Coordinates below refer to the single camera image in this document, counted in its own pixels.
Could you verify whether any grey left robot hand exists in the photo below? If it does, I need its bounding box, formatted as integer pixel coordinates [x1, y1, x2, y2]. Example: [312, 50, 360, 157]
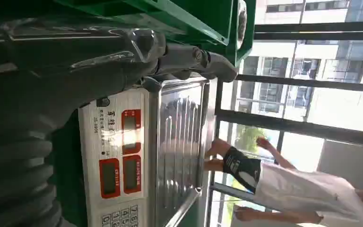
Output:
[0, 16, 239, 142]

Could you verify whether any white electronic scale steel pan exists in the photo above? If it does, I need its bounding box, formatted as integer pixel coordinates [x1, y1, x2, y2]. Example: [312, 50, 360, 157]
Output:
[77, 77, 219, 227]

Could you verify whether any green plastic crate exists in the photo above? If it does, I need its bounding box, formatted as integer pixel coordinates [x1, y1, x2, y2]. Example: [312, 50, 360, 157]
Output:
[54, 0, 257, 67]

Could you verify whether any person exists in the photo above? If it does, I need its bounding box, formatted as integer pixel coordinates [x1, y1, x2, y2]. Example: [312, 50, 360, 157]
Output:
[202, 135, 363, 227]

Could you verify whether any black window frame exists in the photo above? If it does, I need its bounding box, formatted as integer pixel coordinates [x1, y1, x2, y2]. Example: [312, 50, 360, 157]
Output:
[206, 20, 363, 227]

